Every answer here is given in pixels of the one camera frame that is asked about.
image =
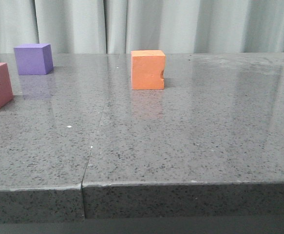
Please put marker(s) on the orange foam cube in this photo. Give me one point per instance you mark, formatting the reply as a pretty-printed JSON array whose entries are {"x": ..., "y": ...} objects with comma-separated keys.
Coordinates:
[{"x": 147, "y": 69}]

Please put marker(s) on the grey curtain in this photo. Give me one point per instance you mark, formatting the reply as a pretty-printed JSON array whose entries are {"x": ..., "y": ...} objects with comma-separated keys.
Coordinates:
[{"x": 120, "y": 26}]

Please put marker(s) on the purple foam cube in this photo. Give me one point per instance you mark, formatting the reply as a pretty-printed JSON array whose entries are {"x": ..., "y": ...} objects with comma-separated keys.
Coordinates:
[{"x": 34, "y": 59}]

